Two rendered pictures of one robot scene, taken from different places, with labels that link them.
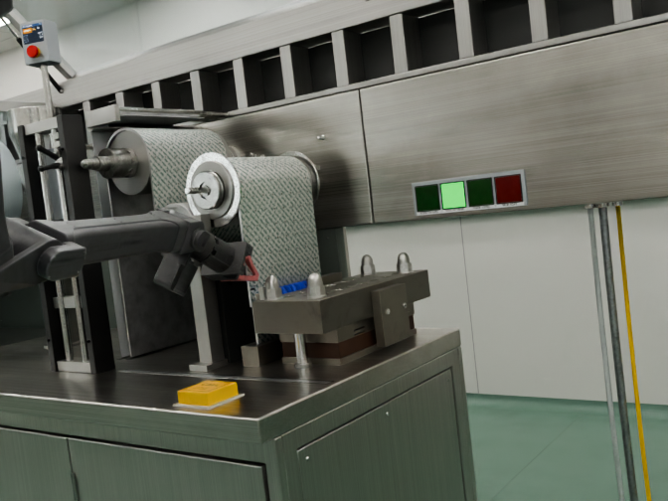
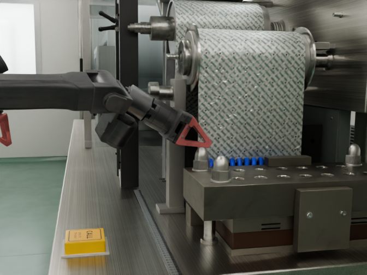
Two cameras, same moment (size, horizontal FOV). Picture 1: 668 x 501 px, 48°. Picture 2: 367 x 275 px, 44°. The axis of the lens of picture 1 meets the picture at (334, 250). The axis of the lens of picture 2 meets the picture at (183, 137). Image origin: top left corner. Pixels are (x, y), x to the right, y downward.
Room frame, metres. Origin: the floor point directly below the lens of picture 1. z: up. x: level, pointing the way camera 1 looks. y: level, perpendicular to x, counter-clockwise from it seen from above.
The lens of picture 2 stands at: (0.73, -0.43, 1.22)
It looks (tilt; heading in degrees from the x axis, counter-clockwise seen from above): 8 degrees down; 41
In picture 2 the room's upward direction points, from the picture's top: 1 degrees clockwise
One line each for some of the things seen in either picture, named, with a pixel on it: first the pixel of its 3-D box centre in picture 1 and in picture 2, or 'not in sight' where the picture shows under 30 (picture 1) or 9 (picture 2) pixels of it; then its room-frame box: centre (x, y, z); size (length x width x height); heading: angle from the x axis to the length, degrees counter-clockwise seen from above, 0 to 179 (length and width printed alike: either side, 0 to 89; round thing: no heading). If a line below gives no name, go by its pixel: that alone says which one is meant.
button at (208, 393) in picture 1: (208, 393); (84, 240); (1.21, 0.23, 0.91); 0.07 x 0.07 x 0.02; 54
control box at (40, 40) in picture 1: (38, 43); not in sight; (1.84, 0.65, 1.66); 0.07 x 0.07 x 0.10; 74
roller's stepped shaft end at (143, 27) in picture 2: (93, 163); (138, 28); (1.57, 0.47, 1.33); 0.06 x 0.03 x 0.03; 144
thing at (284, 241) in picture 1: (283, 252); (251, 126); (1.56, 0.10, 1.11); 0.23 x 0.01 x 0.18; 144
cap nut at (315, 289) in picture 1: (315, 284); (220, 168); (1.36, 0.04, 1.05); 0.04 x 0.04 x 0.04
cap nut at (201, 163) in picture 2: (272, 287); (201, 158); (1.41, 0.12, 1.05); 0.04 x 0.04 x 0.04
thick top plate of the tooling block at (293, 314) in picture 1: (348, 298); (292, 187); (1.52, -0.02, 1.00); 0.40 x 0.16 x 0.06; 144
